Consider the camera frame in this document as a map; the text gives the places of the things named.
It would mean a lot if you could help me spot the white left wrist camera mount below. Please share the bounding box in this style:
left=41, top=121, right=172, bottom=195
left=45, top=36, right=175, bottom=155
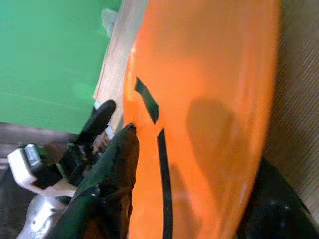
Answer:
left=7, top=143, right=79, bottom=199

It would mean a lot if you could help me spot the orange plate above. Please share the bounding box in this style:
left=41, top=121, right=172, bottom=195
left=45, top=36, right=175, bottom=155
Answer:
left=122, top=0, right=284, bottom=239

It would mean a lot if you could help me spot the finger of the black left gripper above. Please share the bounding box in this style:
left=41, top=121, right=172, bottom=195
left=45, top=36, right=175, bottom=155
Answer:
left=71, top=99, right=117, bottom=146

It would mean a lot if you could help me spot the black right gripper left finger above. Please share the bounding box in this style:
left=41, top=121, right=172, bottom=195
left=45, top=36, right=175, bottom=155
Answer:
left=53, top=123, right=140, bottom=239

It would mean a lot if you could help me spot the green flat panel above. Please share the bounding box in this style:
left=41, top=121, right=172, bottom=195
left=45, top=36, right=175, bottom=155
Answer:
left=0, top=0, right=123, bottom=135

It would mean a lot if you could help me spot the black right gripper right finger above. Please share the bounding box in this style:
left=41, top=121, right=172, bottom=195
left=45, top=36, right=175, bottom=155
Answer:
left=235, top=159, right=319, bottom=239

